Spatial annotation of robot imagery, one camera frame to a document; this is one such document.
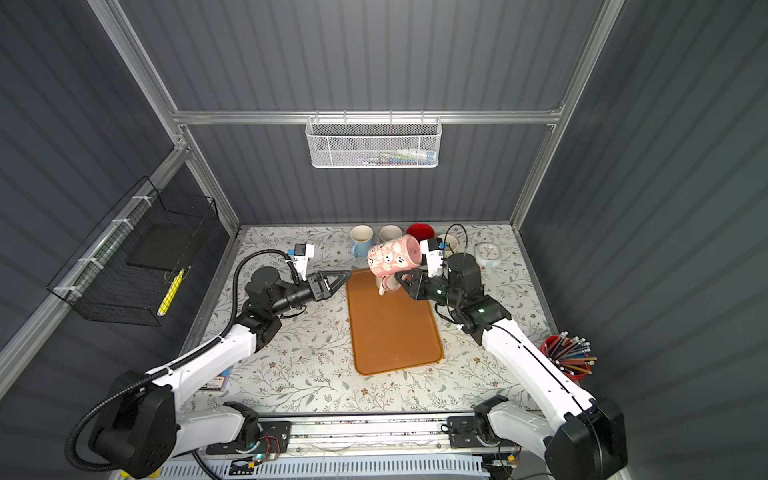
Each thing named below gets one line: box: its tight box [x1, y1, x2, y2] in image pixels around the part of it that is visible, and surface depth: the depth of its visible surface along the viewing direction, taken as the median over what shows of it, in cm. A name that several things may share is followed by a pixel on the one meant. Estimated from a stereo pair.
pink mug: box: [367, 234, 423, 291], surface depth 73 cm
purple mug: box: [378, 224, 404, 242], surface depth 111 cm
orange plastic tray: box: [346, 269, 443, 376], surface depth 93 cm
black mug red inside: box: [406, 223, 435, 242], surface depth 108 cm
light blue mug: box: [350, 224, 374, 260], surface depth 107 cm
